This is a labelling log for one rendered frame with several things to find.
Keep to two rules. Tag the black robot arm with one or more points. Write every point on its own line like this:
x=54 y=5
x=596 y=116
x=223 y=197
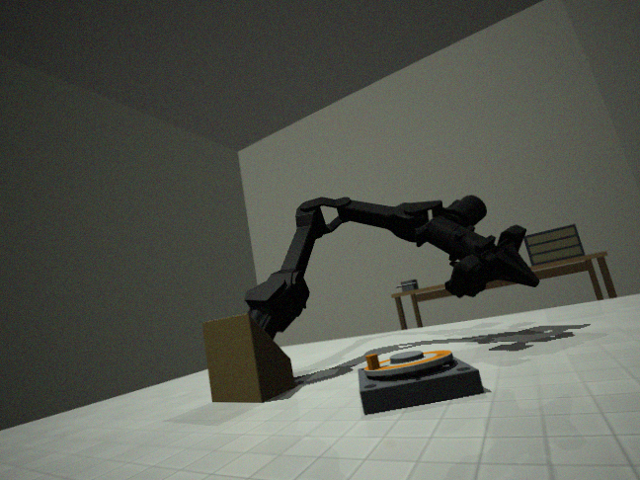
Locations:
x=275 y=303

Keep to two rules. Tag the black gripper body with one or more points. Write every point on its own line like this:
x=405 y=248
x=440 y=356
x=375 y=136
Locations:
x=475 y=252

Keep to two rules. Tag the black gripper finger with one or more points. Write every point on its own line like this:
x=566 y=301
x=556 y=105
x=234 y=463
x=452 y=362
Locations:
x=511 y=252
x=501 y=267

